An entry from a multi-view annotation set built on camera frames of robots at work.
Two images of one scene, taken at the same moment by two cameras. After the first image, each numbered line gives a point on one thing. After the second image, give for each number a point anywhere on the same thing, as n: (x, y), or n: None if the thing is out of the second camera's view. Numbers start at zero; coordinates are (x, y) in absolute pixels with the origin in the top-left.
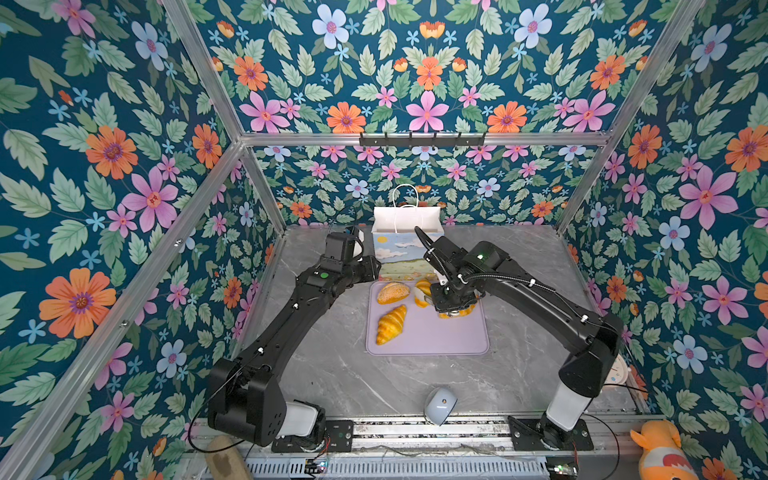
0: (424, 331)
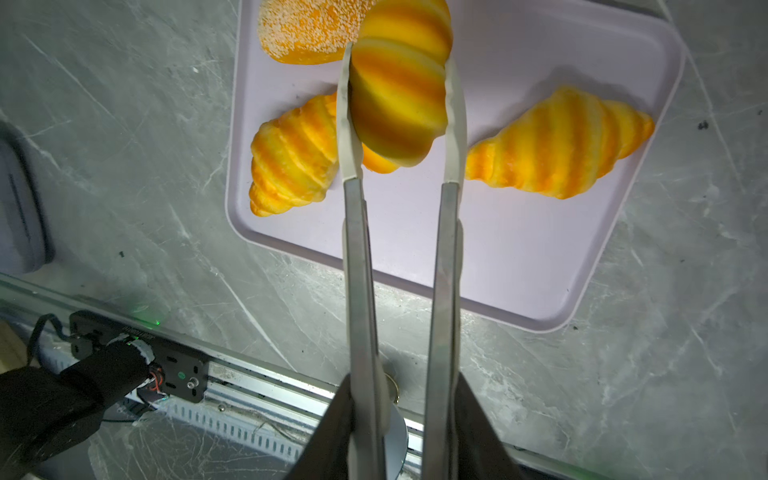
0: (525, 259)
